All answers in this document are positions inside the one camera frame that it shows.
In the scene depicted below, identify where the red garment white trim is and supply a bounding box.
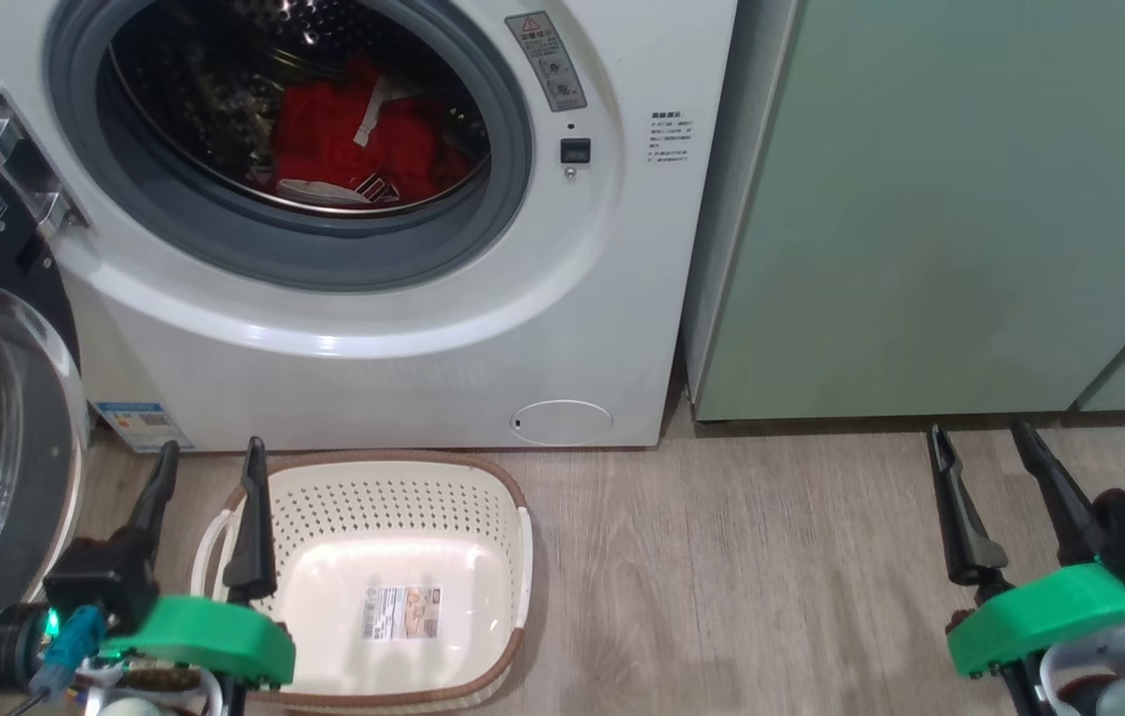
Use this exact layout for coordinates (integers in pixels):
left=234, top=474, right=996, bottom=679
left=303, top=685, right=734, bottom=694
left=269, top=58, right=444, bottom=185

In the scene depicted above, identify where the basket product label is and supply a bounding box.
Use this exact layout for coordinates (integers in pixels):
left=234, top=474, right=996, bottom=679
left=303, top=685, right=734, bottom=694
left=363, top=585, right=442, bottom=642

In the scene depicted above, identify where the blue cable connector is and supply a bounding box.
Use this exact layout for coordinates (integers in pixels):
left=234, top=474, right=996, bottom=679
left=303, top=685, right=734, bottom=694
left=30, top=605, right=105, bottom=699

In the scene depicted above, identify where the large pale green cabinet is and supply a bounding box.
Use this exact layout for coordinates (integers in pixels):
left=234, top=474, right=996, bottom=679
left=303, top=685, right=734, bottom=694
left=681, top=0, right=1125, bottom=424

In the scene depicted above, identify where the grey warning sticker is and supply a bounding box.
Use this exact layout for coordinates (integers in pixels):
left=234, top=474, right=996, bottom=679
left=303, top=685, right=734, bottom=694
left=505, top=12, right=588, bottom=112

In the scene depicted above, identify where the white washing machine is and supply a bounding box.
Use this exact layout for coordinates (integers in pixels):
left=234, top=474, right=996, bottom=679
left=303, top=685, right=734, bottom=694
left=0, top=0, right=737, bottom=455

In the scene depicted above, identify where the black glass washing machine door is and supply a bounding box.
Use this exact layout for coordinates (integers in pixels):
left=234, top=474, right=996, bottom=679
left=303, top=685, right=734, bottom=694
left=0, top=109, right=91, bottom=716

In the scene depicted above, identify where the cream perforated laundry basket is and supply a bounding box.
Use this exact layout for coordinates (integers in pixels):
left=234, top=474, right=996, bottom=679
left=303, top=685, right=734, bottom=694
left=189, top=449, right=535, bottom=715

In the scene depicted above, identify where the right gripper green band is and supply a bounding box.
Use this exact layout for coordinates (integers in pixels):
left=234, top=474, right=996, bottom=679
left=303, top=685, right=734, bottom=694
left=928, top=420, right=1125, bottom=716

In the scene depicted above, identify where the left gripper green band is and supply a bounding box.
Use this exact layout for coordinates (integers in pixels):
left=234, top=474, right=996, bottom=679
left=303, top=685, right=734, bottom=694
left=75, top=438, right=296, bottom=716

